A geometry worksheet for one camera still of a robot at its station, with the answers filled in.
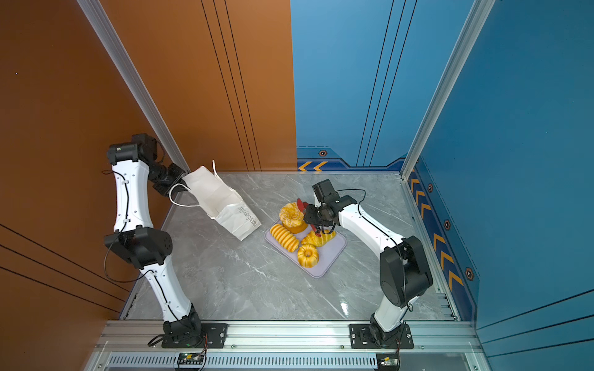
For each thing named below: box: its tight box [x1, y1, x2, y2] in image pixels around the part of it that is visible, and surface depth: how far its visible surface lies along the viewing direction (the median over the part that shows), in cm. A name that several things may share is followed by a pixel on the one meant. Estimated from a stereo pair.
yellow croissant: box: [301, 230, 336, 248], surface depth 93 cm
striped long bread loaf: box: [269, 223, 300, 253], surface depth 93 cm
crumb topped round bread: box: [279, 201, 309, 235], surface depth 97 cm
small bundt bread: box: [297, 243, 320, 269], surface depth 89 cm
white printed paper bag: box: [182, 159, 263, 242], surface depth 84 cm
